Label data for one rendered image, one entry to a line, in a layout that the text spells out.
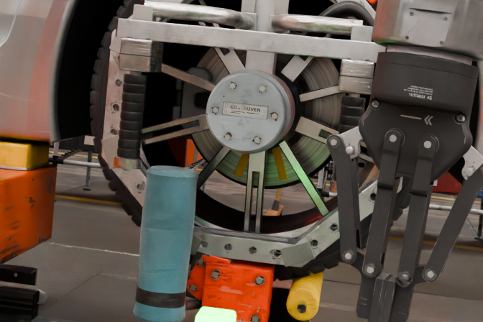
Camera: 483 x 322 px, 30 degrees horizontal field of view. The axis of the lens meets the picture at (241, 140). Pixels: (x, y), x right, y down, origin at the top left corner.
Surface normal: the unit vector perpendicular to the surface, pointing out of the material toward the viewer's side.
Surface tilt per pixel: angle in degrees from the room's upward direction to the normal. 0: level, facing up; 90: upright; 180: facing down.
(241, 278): 90
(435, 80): 88
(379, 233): 87
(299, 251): 90
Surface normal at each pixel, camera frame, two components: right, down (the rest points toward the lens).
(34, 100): -0.12, 0.07
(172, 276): 0.42, 0.14
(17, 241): 0.99, 0.11
